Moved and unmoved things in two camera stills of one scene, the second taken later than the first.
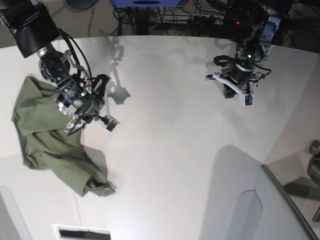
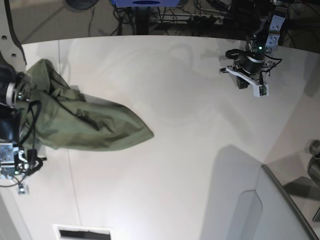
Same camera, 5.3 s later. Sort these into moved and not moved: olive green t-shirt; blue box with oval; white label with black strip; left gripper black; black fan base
Moved: olive green t-shirt; left gripper black
Not moved: blue box with oval; white label with black strip; black fan base
